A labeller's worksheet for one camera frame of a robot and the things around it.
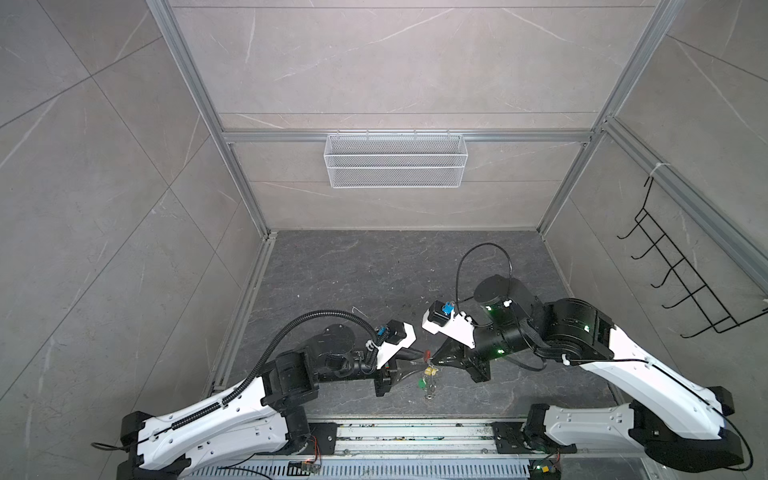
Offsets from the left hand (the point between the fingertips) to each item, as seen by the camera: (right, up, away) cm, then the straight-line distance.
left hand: (423, 354), depth 56 cm
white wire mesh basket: (-5, +52, +44) cm, 68 cm away
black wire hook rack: (+62, +8, +6) cm, 63 cm away
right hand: (+2, 0, 0) cm, 2 cm away
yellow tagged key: (+2, -4, +1) cm, 4 cm away
